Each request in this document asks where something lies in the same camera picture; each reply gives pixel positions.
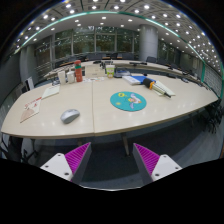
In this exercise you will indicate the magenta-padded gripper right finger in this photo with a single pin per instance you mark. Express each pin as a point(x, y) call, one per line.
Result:
point(165, 165)

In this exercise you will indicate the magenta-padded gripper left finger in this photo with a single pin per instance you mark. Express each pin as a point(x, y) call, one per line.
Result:
point(59, 165)

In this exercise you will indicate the silver grey computer mouse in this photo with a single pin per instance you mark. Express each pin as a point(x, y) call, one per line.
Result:
point(69, 116)

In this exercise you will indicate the round teal cartoon mouse pad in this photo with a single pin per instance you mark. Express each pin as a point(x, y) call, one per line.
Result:
point(128, 101)

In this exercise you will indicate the red and white leaflet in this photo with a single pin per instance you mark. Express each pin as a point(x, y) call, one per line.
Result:
point(31, 109)

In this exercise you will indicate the white paper pad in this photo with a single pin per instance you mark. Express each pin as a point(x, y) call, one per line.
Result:
point(50, 91)

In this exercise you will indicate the white booklet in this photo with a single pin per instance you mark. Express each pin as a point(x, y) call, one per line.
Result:
point(165, 88)

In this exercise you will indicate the tall white cup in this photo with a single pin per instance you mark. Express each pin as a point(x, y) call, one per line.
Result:
point(62, 77)

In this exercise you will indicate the blue and white book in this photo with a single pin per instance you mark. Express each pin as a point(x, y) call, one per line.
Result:
point(135, 79)

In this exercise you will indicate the colourful flyer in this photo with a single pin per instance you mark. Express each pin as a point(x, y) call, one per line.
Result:
point(93, 79)

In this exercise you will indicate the red bottle with green band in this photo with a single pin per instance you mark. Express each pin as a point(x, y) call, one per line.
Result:
point(78, 71)

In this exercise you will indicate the black conference device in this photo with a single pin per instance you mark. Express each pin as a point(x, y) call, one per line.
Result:
point(122, 73)

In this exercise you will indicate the dark office chairs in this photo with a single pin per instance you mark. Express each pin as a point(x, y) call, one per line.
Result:
point(151, 59)

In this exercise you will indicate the ceiling lights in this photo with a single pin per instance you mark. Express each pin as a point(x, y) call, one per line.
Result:
point(146, 6)

